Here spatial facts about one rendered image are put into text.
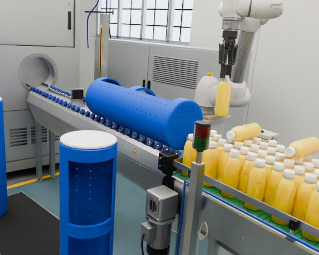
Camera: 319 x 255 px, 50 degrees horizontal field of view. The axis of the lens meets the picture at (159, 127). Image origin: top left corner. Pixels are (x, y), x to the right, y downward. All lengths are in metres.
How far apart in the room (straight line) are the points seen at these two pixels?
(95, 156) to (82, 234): 0.41
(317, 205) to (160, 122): 0.87
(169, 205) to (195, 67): 2.34
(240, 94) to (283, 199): 1.28
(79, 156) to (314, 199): 1.00
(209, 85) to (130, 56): 2.07
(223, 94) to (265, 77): 2.97
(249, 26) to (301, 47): 2.27
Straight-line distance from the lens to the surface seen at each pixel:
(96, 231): 1.80
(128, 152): 2.08
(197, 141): 1.25
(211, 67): 3.60
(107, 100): 2.21
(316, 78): 4.48
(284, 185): 1.35
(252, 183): 1.42
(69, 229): 1.82
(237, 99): 2.52
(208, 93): 2.50
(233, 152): 1.46
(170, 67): 3.93
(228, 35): 1.75
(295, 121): 4.60
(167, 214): 1.60
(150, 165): 1.92
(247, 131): 1.63
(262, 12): 1.77
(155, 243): 1.68
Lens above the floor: 1.56
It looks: 15 degrees down
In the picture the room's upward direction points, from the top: 4 degrees clockwise
